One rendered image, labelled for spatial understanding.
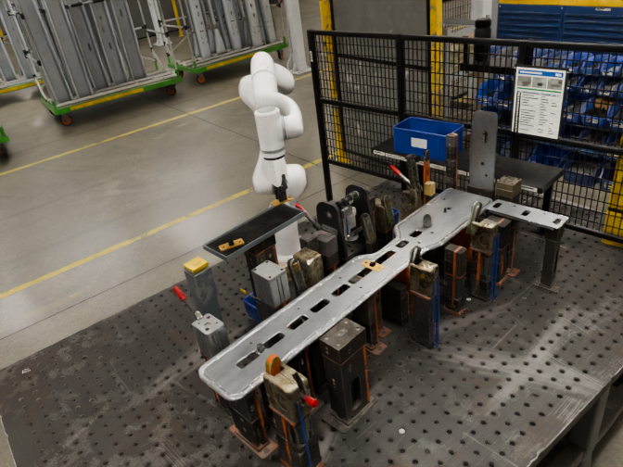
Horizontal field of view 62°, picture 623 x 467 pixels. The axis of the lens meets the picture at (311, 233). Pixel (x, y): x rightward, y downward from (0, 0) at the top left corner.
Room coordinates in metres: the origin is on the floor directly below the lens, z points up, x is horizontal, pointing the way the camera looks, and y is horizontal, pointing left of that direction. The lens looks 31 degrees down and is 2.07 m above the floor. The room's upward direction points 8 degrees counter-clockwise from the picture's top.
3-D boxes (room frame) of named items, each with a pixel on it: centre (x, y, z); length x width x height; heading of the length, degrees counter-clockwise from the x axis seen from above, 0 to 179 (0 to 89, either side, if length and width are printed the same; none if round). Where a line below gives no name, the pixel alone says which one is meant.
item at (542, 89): (2.12, -1.03, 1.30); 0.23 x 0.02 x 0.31; 41
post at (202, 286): (1.45, 0.39, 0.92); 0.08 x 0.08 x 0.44; 41
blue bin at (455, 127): (2.40, -0.63, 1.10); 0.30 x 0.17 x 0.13; 44
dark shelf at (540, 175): (2.27, -0.74, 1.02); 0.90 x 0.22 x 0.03; 41
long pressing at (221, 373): (1.50, -0.19, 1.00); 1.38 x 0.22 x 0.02; 131
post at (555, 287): (1.65, -0.92, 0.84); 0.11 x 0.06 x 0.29; 41
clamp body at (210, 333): (1.26, 0.35, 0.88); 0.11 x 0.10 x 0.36; 41
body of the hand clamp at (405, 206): (1.96, -0.44, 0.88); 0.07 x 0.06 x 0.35; 41
